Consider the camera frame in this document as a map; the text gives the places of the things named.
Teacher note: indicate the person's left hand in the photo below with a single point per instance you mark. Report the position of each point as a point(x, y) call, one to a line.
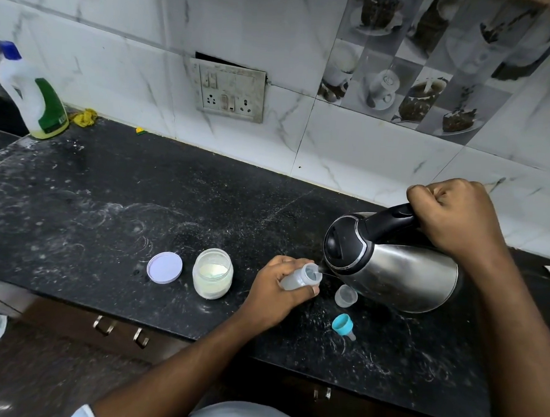
point(265, 294)

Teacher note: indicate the person's right hand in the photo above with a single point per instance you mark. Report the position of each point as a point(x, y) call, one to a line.
point(460, 217)

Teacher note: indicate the clear plastic baby bottle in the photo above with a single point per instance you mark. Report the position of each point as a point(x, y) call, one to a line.
point(305, 277)

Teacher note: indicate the clear milk powder jar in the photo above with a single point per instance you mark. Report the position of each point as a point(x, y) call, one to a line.
point(212, 276)

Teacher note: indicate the translucent dome bottle cap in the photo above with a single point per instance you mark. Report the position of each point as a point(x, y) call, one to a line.
point(346, 296)

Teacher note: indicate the lilac round jar lid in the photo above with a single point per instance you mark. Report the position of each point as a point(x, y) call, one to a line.
point(164, 268)

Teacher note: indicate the person's left forearm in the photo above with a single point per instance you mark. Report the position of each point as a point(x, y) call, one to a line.
point(176, 377)

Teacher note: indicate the person's right forearm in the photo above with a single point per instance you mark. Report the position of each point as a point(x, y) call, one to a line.
point(517, 346)

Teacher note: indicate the white detergent bottle green label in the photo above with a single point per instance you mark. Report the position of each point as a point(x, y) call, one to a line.
point(35, 103)

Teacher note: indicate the small yellow scrap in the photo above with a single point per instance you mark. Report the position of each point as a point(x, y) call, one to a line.
point(140, 131)

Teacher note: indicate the light blue left sleeve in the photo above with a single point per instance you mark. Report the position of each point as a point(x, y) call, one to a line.
point(81, 415)

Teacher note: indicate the crumpled yellow rag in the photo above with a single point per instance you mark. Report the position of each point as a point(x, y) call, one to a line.
point(83, 117)

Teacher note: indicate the black stone sink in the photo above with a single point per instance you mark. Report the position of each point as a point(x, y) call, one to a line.
point(2, 115)

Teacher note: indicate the grimy wall socket plate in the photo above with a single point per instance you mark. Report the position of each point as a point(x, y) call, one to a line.
point(228, 91)

